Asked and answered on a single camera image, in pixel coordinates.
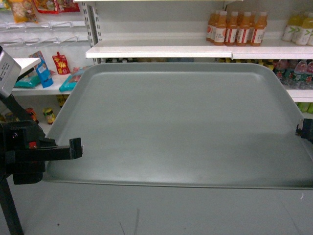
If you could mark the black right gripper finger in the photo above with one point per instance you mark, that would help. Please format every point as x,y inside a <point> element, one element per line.
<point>304,129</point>

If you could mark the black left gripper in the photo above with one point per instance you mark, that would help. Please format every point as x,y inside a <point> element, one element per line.
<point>24,150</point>

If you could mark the grey rectangular serving tray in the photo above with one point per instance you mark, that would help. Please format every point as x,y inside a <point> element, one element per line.
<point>204,125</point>

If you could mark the teal snack bag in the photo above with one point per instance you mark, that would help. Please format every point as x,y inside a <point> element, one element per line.
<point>70,83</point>

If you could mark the red snack pouch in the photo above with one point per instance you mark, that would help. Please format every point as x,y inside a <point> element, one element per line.
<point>61,64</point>

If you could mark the blue snack pouch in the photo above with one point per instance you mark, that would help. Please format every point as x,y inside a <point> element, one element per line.
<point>44,74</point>

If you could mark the pale green drink bottle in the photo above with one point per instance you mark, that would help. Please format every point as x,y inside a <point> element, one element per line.
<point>305,31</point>

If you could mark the orange juice bottle right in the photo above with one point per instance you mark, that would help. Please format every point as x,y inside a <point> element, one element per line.
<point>259,30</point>

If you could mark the orange juice bottle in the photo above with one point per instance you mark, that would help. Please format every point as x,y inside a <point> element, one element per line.
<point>259,30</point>
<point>220,29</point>

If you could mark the white metal store shelf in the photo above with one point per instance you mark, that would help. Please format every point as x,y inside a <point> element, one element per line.
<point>177,28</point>

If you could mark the orange juice bottle front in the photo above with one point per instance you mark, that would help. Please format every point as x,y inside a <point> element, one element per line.
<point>220,29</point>

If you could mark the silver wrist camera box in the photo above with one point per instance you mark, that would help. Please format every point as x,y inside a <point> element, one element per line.
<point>9,73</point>

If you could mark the white wire display hook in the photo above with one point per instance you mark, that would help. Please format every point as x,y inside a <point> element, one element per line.
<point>66,42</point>

